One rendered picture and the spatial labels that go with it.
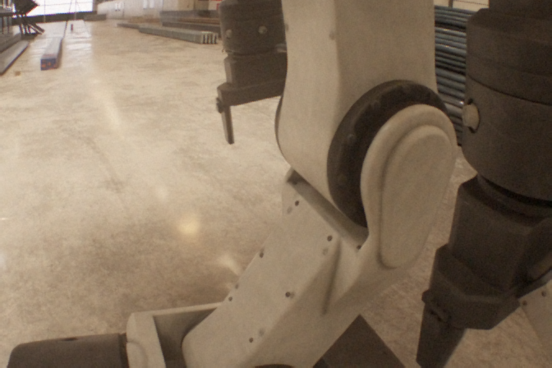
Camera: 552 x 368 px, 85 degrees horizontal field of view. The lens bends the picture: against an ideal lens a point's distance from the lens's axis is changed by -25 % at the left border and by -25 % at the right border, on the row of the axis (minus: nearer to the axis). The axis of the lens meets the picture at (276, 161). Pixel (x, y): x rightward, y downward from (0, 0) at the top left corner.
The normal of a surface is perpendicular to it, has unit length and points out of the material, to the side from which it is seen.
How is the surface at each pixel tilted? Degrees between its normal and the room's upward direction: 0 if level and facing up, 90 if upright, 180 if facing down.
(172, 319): 90
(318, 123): 86
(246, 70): 90
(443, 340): 101
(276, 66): 90
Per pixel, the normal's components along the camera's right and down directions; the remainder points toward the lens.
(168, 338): 0.38, 0.37
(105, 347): 0.00, -0.97
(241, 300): -0.76, -0.40
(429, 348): -0.92, 0.25
